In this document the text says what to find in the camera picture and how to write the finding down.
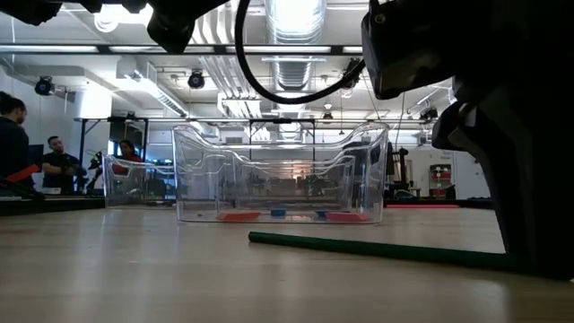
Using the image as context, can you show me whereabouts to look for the green pencil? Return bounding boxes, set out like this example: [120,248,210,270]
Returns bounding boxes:
[248,231,533,275]

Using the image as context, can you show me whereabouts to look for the white square pillar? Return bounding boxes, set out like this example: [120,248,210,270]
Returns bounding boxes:
[452,150,492,201]

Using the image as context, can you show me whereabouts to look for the red shelf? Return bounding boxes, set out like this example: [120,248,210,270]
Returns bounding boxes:
[429,163,454,198]

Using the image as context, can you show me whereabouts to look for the black background machine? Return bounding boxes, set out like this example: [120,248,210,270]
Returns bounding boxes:
[385,142,412,202]

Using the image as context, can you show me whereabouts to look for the clear plastic bin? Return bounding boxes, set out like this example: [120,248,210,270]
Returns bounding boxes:
[213,154,359,212]
[101,153,177,208]
[171,121,390,224]

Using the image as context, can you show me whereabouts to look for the black ceiling spotlight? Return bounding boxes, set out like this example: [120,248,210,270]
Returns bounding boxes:
[187,69,206,90]
[33,74,56,97]

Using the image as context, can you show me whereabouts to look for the person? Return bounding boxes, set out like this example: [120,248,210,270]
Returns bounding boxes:
[42,135,89,192]
[0,92,35,189]
[111,139,144,176]

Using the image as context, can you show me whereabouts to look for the black overhead light bar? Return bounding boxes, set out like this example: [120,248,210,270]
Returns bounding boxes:
[0,42,365,58]

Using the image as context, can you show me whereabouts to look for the silver air duct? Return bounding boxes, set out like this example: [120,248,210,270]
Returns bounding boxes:
[263,0,329,107]

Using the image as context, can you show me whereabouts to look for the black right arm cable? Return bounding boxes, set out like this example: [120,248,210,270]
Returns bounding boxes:
[233,0,367,106]

